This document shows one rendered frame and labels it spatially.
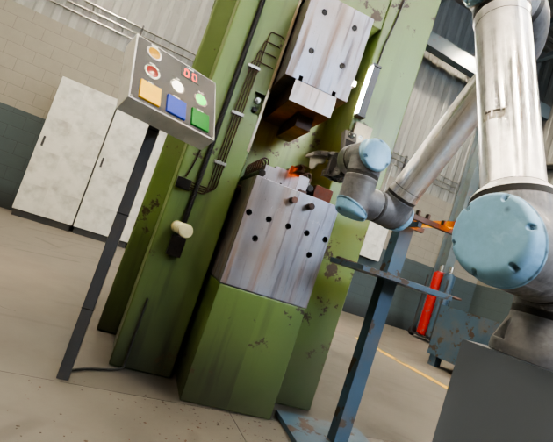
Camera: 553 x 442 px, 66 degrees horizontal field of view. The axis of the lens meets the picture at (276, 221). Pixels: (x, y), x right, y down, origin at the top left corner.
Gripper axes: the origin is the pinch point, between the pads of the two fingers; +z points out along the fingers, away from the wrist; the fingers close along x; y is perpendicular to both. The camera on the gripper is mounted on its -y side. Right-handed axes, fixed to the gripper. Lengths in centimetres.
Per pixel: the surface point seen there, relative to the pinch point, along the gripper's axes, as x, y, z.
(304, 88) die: -7.8, -34.5, 33.0
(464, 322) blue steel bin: 312, 39, 262
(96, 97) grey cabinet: -176, -100, 547
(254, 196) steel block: -14.3, 16.9, 27.0
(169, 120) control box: -54, 5, 11
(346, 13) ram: -1, -73, 33
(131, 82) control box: -68, -1, 6
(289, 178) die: -1.3, 3.8, 33.0
